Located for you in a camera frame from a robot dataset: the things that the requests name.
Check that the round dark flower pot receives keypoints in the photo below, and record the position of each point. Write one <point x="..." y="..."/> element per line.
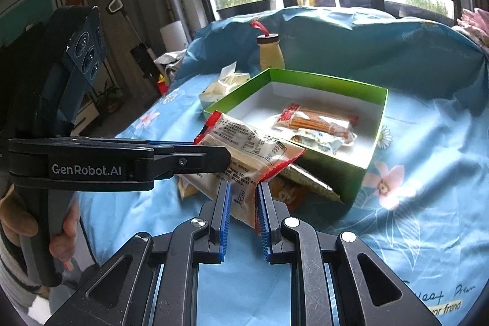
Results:
<point x="322" y="3"/>

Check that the yellow drink bottle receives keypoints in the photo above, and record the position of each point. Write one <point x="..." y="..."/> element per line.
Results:
<point x="270" y="54"/>

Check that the pink folded cloth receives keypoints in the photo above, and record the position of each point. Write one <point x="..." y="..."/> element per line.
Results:
<point x="474" y="24"/>

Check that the dark gold snack packet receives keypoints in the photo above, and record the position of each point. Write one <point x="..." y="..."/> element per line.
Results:
<point x="302" y="177"/>

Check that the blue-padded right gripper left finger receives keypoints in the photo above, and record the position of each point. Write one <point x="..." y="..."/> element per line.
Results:
<point x="213" y="245"/>

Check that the green cardboard box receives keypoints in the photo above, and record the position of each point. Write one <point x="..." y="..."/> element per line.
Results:
<point x="258" y="102"/>

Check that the long black planter box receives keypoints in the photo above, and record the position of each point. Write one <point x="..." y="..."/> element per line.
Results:
<point x="246" y="8"/>

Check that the white paper roll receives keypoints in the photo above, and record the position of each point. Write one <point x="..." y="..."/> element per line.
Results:
<point x="174" y="36"/>

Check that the person's left hand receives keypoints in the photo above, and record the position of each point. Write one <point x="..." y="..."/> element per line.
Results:
<point x="17" y="222"/>

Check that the orange-white snack packet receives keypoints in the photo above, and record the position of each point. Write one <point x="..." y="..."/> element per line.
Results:
<point x="288" y="192"/>

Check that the blue floral bedsheet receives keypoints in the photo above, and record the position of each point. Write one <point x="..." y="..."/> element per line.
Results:
<point x="423" y="206"/>

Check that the orange biscuit stick packet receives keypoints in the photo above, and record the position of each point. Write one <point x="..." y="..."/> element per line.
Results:
<point x="334" y="121"/>

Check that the small white-blue snack packet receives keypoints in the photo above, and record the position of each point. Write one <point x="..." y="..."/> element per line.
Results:
<point x="322" y="141"/>

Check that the striped sleeve forearm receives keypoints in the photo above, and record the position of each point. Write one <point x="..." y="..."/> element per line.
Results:
<point x="30" y="300"/>

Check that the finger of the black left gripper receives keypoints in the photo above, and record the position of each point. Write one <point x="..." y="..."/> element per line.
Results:
<point x="174" y="157"/>

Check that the white red-edged snack packet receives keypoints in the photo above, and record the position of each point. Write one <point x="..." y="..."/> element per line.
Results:
<point x="254" y="157"/>

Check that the white tissue pack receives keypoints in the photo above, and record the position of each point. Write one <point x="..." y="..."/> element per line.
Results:
<point x="229" y="80"/>

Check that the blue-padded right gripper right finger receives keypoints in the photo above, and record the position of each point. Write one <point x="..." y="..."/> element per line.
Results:
<point x="271" y="213"/>

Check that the white low cabinet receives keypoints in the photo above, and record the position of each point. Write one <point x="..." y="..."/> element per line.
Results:
<point x="87" y="114"/>

